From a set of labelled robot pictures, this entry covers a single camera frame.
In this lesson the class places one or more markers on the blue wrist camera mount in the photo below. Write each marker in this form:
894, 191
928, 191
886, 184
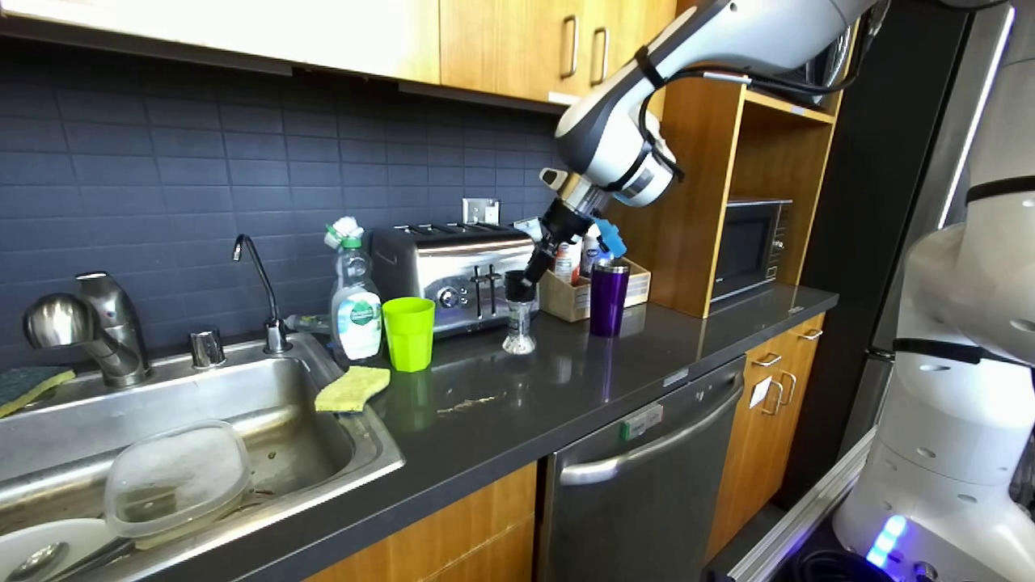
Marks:
612, 241

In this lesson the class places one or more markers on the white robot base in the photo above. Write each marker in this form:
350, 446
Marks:
931, 495

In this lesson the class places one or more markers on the silver toaster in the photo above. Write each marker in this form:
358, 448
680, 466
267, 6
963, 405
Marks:
459, 267

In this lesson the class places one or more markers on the green plastic cup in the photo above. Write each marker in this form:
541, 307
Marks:
408, 332

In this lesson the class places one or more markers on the wooden condiment box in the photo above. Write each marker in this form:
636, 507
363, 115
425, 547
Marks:
571, 303

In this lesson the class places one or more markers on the wall power outlet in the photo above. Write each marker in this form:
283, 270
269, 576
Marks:
479, 213

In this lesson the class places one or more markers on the glass salt shaker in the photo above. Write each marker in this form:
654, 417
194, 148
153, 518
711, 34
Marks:
523, 299

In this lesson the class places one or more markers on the white plate in sink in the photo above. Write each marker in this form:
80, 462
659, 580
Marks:
48, 550

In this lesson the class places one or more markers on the stainless steel microwave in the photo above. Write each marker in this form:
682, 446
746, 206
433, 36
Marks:
752, 248

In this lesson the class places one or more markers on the yellow sponge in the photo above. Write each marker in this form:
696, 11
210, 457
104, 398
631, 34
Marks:
350, 390

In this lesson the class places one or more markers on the clear plastic container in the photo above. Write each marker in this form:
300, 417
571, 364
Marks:
172, 483

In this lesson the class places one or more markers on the lower wooden cabinet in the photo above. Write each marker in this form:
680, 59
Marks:
765, 427

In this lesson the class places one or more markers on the green sponge behind sink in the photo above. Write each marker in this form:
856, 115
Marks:
31, 382

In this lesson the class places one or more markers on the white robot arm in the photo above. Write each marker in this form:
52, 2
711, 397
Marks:
606, 145

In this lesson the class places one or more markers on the stainless steel dishwasher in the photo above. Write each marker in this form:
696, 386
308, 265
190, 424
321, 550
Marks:
636, 501

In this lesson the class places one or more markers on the blue white salt canister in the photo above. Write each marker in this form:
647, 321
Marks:
592, 254

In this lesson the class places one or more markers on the stainless steel sink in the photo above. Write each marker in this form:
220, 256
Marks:
56, 457

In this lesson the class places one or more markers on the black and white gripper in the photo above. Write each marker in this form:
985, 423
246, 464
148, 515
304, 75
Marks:
567, 216

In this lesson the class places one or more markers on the purple tumbler cup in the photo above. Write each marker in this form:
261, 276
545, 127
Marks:
610, 287

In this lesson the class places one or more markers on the dish soap spray bottle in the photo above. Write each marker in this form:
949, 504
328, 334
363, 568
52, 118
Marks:
353, 307

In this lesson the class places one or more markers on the upper wooden cabinets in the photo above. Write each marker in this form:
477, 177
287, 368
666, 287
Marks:
518, 49

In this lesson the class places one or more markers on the large chrome faucet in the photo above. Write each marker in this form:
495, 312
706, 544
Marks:
102, 321

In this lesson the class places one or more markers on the small gooseneck faucet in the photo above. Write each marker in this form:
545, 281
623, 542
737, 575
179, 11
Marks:
246, 254

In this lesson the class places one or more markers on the red white condiment container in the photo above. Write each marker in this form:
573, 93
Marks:
567, 261

